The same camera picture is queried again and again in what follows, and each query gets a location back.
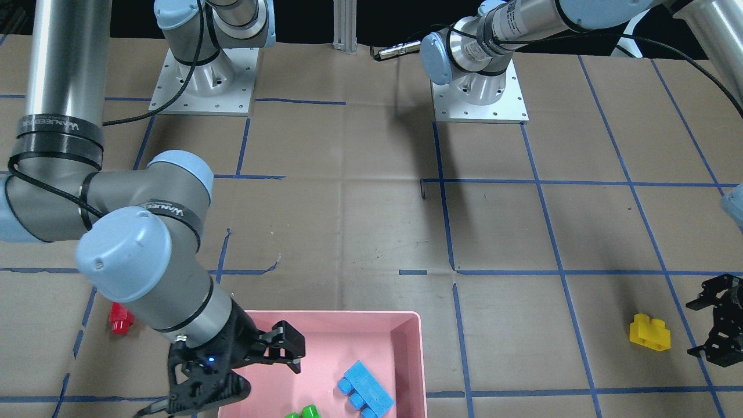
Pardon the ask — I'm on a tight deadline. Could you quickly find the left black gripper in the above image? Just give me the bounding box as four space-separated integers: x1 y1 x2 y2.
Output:
686 273 742 367

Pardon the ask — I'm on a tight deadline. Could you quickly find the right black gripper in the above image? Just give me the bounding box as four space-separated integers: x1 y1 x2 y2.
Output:
165 302 306 416

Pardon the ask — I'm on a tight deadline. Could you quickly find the green toy block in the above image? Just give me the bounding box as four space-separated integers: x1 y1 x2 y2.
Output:
284 403 322 418

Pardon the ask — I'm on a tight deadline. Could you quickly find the blue toy block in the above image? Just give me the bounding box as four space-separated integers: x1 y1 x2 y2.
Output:
337 361 395 417

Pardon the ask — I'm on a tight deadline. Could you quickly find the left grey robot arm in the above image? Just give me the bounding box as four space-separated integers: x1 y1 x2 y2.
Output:
420 1 741 367

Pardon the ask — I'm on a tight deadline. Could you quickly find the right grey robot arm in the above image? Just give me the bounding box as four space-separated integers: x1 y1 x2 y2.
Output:
2 1 305 417

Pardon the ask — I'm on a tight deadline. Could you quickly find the pink plastic box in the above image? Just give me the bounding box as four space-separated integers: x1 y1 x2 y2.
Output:
218 311 427 417

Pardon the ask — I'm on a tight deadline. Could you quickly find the yellow toy block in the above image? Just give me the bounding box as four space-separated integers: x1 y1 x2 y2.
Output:
629 313 672 352

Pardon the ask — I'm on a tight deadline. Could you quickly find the red toy block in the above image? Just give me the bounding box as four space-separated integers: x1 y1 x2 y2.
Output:
109 302 135 336

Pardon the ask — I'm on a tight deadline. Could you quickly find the silver cylindrical connector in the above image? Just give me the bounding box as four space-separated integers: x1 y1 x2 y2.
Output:
369 40 421 63

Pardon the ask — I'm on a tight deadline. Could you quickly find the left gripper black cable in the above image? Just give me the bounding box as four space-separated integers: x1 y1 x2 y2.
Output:
430 23 743 111

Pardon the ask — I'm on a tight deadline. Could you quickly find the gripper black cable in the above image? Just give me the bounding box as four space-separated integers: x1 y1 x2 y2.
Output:
6 0 207 233
430 23 743 111

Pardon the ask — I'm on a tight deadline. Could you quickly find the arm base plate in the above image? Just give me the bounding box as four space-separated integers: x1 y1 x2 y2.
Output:
149 48 260 116
430 62 530 124

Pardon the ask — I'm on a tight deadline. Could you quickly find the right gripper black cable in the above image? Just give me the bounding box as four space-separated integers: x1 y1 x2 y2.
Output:
6 0 207 233

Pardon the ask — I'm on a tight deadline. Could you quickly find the aluminium frame post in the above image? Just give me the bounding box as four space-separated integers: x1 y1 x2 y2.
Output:
332 0 358 55

